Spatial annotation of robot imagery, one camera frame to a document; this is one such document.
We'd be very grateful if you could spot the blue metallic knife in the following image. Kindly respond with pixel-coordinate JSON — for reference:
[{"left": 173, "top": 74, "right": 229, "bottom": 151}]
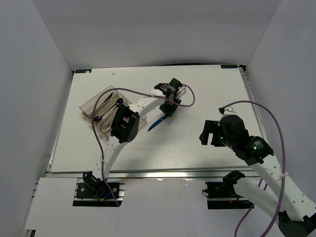
[{"left": 148, "top": 114, "right": 169, "bottom": 132}]

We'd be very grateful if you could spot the black round spoon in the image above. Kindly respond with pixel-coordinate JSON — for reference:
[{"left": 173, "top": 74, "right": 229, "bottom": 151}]
[{"left": 110, "top": 98, "right": 124, "bottom": 113}]

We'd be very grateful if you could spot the black long spoon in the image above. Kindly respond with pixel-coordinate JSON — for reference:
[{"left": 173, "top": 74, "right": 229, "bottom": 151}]
[{"left": 93, "top": 110, "right": 111, "bottom": 122}]

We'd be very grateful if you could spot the black knife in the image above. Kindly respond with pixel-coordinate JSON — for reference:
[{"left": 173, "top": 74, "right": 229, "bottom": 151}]
[{"left": 98, "top": 90, "right": 118, "bottom": 107}]

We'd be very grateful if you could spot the pink handled fork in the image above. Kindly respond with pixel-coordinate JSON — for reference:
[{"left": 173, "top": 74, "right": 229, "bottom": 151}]
[{"left": 102, "top": 121, "right": 113, "bottom": 133}]

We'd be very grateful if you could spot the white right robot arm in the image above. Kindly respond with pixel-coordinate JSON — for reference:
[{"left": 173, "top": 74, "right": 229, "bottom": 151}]
[{"left": 199, "top": 115, "right": 316, "bottom": 237}]

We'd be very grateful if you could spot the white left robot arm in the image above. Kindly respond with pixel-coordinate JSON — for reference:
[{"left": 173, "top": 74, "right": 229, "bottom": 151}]
[{"left": 83, "top": 78, "right": 188, "bottom": 198}]

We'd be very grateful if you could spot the right blue corner label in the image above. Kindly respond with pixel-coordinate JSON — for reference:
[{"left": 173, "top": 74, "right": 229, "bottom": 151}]
[{"left": 220, "top": 64, "right": 238, "bottom": 69}]

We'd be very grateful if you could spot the blue corner label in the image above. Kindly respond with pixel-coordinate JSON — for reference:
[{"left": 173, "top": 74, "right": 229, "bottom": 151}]
[
  {"left": 220, "top": 64, "right": 238, "bottom": 69},
  {"left": 74, "top": 69, "right": 92, "bottom": 74}
]

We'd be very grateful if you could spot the clear plastic compartment organizer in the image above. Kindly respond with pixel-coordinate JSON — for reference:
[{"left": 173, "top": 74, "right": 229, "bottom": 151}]
[{"left": 79, "top": 85, "right": 148, "bottom": 139}]

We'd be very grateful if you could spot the left blue corner label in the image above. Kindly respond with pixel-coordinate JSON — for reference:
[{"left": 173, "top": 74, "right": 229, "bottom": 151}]
[{"left": 74, "top": 69, "right": 92, "bottom": 74}]

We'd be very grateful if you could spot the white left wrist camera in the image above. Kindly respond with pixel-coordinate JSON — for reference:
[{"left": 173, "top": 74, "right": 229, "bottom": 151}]
[{"left": 176, "top": 86, "right": 186, "bottom": 100}]

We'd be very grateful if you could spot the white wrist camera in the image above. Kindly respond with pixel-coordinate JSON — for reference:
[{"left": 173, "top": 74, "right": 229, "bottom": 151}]
[
  {"left": 176, "top": 86, "right": 186, "bottom": 100},
  {"left": 219, "top": 106, "right": 237, "bottom": 117}
]

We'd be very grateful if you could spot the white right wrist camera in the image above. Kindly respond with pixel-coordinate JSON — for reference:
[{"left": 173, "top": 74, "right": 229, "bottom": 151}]
[{"left": 219, "top": 106, "right": 237, "bottom": 117}]

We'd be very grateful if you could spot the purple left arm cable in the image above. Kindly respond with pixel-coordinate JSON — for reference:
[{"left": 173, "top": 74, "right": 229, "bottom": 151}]
[{"left": 91, "top": 83, "right": 197, "bottom": 207}]

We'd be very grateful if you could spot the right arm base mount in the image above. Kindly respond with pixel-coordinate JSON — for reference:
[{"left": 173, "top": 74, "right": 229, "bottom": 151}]
[{"left": 202, "top": 170, "right": 252, "bottom": 210}]

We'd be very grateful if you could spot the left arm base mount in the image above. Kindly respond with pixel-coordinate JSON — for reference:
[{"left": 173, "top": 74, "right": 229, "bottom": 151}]
[{"left": 73, "top": 181, "right": 125, "bottom": 207}]

